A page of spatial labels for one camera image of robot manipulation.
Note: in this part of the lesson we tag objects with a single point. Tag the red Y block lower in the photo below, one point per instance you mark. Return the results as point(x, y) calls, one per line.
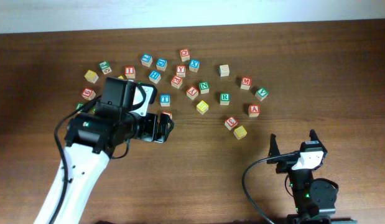
point(192, 92)

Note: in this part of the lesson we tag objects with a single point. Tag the green N block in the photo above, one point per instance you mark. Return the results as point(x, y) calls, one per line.
point(204, 87)

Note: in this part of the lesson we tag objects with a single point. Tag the red y block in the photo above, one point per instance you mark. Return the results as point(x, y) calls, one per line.
point(192, 92)
point(180, 70)

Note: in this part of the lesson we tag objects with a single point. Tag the blue H block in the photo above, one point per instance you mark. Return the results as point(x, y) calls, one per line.
point(155, 77)

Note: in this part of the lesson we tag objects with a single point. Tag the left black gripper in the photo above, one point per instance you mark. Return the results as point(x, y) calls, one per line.
point(149, 130)

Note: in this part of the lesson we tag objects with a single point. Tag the plain wooden block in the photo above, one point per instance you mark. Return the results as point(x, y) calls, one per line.
point(224, 70)

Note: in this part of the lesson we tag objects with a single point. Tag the blue T block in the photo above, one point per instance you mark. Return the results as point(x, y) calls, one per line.
point(165, 100)

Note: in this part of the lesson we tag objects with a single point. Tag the yellow block centre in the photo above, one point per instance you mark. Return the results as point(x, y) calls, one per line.
point(202, 107)

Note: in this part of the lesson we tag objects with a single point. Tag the green R block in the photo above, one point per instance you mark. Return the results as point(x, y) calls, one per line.
point(224, 99)

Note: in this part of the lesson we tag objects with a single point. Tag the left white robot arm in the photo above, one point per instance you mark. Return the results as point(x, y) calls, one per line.
point(94, 131)

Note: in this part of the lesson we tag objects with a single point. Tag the green V block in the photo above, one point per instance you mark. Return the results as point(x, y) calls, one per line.
point(261, 94)

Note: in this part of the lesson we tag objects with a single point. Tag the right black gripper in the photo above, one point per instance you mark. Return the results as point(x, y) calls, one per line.
point(285, 162)

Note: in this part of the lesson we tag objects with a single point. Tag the red 3 block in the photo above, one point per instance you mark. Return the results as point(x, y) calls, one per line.
point(231, 123)

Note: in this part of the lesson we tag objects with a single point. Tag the blue X block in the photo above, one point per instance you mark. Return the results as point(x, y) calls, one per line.
point(194, 65)

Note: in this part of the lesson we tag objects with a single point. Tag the blue D block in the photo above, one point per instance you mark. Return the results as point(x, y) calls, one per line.
point(161, 64)

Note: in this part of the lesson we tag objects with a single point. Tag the green B block left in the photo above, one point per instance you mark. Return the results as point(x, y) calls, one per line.
point(79, 105)

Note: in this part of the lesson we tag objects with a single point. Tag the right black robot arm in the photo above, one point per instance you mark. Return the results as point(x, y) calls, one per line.
point(314, 198)

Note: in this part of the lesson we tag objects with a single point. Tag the red I block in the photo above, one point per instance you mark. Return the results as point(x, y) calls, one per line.
point(130, 72)

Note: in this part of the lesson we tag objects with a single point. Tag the red A block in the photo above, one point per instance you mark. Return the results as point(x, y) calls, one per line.
point(253, 110)

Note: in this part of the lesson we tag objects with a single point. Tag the red E block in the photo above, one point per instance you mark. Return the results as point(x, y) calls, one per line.
point(176, 81)

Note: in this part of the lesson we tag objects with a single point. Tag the red M block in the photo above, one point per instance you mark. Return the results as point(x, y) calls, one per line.
point(246, 83)

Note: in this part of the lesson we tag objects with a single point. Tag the red Y block upper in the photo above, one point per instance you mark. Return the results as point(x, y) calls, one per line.
point(180, 70)

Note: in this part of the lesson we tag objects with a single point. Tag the red U block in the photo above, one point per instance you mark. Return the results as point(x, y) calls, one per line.
point(167, 113)

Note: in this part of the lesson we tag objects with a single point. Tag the red C block top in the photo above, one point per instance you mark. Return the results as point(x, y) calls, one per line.
point(185, 55)

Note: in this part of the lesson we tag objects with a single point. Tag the green J block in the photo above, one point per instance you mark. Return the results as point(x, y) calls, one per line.
point(105, 67)

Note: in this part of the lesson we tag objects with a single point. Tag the yellow block far left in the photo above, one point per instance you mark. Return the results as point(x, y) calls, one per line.
point(91, 76)

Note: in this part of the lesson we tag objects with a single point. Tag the red 9 block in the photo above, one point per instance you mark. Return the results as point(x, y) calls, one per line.
point(88, 94)

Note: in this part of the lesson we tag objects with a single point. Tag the yellow block right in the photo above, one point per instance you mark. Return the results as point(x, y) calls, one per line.
point(240, 132)

